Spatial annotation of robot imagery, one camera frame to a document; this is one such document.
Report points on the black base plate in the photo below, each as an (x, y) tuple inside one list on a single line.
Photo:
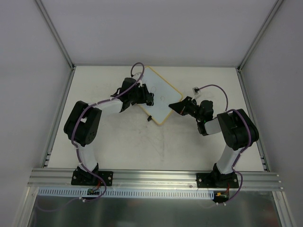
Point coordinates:
[(83, 178), (210, 180)]

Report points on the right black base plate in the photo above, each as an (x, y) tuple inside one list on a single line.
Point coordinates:
[(210, 180)]

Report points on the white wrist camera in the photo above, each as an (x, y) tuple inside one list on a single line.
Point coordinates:
[(137, 77), (197, 93)]

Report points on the aluminium mounting rail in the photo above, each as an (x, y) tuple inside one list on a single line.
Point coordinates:
[(148, 179)]

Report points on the white slotted cable duct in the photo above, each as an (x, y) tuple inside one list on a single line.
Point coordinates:
[(127, 193)]

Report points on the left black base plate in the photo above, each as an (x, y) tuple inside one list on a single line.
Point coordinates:
[(83, 178)]

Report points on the left aluminium frame post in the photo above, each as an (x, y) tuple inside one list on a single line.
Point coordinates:
[(43, 11)]

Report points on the aluminium frame post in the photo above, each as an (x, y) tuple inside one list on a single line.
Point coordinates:
[(43, 11), (274, 10)]

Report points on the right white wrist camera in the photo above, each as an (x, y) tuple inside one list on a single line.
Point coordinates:
[(197, 93)]

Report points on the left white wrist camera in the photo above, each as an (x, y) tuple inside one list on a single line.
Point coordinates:
[(137, 77)]

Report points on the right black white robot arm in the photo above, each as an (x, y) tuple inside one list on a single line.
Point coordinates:
[(238, 131)]

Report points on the black whiteboard eraser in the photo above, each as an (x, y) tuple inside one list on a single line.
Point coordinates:
[(150, 103)]

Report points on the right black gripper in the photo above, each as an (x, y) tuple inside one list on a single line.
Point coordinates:
[(187, 107)]

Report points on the white whiteboard yellow frame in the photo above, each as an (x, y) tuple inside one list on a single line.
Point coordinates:
[(164, 95)]

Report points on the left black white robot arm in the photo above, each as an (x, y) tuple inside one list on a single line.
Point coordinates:
[(83, 123)]

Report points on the right aluminium frame post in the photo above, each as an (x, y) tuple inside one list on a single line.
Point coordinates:
[(274, 10)]

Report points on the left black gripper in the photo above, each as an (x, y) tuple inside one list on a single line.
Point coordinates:
[(144, 93)]

